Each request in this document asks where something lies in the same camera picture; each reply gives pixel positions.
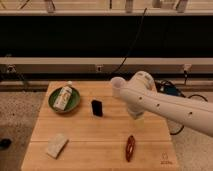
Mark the black cable by table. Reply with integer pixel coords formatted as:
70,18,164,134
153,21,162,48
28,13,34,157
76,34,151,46
154,79,208,136

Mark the translucent plastic cup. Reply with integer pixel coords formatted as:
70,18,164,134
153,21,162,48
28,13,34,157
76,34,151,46
110,77,126,98

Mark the red brown oblong object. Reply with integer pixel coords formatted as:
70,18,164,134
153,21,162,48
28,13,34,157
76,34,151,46
125,135,135,161

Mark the green bowl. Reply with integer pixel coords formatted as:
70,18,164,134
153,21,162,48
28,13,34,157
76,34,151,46
48,87,80,113

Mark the wooden table board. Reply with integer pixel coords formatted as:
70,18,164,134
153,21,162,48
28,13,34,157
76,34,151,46
21,81,180,171

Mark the black round object on floor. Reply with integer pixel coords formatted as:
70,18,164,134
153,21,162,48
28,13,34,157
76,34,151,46
0,138,12,149

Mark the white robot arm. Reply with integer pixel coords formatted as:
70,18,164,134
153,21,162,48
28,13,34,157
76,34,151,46
120,71,213,137

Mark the white sponge block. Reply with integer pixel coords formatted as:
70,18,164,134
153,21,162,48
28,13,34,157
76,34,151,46
46,134,69,158

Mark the black standing eraser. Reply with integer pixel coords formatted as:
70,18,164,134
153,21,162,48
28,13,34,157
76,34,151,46
92,100,103,117

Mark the white bottle with label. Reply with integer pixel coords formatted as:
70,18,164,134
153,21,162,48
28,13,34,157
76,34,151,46
53,81,72,110

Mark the black hanging cable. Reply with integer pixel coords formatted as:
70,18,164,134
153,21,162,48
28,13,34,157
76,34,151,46
105,7,148,78

